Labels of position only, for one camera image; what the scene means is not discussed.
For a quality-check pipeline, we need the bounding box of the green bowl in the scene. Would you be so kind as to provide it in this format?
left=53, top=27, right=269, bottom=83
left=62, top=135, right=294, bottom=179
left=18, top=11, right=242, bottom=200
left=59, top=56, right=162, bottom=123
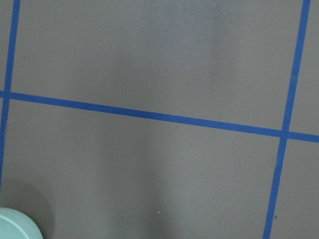
left=0, top=208, right=43, bottom=239

